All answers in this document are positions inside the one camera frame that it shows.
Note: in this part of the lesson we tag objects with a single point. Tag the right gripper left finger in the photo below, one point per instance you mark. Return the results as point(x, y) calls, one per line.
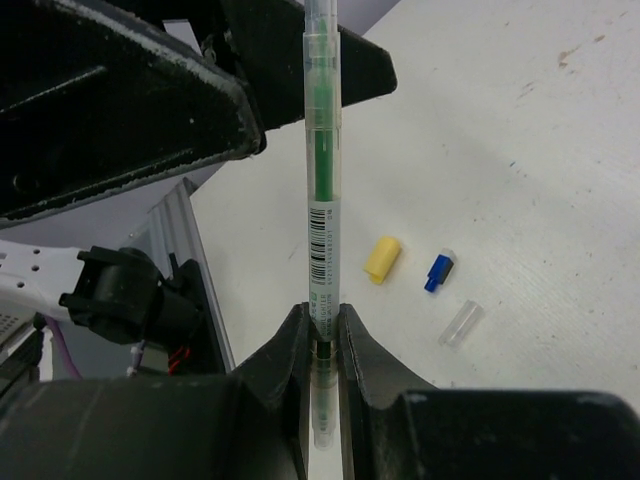
point(272, 440)

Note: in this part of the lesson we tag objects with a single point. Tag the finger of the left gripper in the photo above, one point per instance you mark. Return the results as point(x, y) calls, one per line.
point(277, 57)
point(96, 101)

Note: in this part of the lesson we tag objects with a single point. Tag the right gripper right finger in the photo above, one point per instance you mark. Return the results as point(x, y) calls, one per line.
point(378, 439)

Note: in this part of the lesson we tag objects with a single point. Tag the green clear highlighter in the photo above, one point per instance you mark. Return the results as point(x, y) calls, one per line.
point(323, 122)

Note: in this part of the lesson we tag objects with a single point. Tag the clear highlighter cap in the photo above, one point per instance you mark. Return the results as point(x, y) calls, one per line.
point(462, 324)

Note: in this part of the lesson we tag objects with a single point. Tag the yellow pen cap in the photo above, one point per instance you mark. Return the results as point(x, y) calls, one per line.
point(382, 258)

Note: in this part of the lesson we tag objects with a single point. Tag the blue pen cap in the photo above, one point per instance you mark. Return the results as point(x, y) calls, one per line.
point(440, 270)

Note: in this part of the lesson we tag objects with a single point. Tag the aluminium rail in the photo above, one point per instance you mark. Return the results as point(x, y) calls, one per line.
point(170, 237)

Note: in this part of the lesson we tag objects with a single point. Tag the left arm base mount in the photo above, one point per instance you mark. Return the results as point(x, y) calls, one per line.
point(119, 295)

